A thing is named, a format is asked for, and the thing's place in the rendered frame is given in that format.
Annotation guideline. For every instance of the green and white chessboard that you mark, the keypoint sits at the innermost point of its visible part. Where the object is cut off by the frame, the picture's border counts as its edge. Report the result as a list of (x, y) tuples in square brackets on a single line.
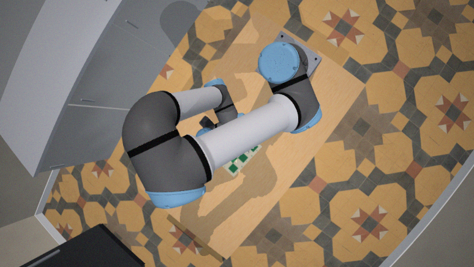
[(234, 166)]

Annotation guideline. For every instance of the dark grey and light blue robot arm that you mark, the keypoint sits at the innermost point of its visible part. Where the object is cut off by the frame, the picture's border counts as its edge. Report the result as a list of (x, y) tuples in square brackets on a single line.
[(174, 169)]

